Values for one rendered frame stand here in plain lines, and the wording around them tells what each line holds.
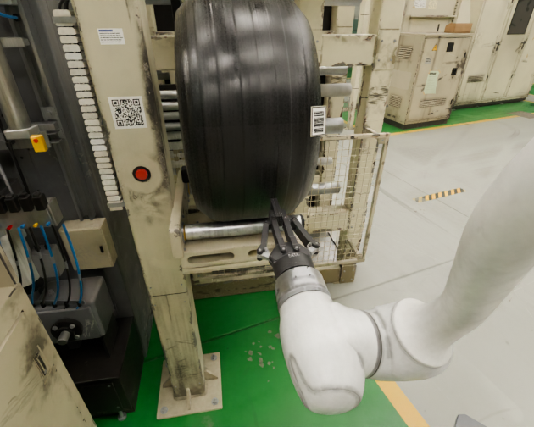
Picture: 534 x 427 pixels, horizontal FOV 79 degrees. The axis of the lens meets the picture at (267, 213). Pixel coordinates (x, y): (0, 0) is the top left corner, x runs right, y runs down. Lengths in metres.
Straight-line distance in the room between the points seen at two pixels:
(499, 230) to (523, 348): 1.88
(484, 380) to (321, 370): 1.51
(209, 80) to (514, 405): 1.76
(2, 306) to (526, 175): 0.89
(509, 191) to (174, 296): 1.03
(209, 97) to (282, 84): 0.14
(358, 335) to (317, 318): 0.06
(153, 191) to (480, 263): 0.79
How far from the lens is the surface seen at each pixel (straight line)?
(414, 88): 5.24
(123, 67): 0.85
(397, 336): 0.53
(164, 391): 1.67
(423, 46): 5.19
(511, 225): 0.29
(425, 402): 1.74
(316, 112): 0.70
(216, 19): 0.74
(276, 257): 0.61
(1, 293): 0.93
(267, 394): 1.62
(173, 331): 1.30
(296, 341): 0.48
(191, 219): 1.17
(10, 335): 0.91
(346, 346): 0.48
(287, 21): 0.75
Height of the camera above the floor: 1.41
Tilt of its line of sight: 31 degrees down
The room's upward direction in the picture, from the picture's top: straight up
